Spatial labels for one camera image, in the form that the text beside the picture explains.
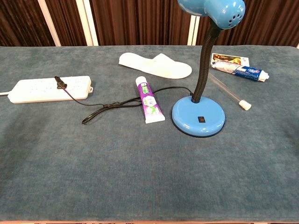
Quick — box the black lamp cord with plug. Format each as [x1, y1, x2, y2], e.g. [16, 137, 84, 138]
[54, 76, 193, 125]

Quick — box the blue white toothpaste tube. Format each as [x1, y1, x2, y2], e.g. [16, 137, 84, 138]
[211, 63, 269, 82]

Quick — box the purple toothpaste tube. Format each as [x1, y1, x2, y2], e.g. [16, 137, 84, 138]
[135, 76, 166, 124]

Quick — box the clear tube with white cap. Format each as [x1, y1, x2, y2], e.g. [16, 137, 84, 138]
[207, 72, 252, 111]

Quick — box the blue gooseneck desk lamp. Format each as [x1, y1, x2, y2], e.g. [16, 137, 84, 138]
[171, 0, 247, 138]

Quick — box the blue velvet table cloth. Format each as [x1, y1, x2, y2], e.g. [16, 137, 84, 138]
[0, 44, 299, 222]

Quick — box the white sock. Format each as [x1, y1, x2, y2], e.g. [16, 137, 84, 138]
[118, 52, 192, 79]

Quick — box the white power strip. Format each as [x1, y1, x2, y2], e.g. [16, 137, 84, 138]
[7, 75, 93, 104]

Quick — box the brown pleated curtain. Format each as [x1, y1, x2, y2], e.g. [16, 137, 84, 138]
[0, 0, 299, 48]

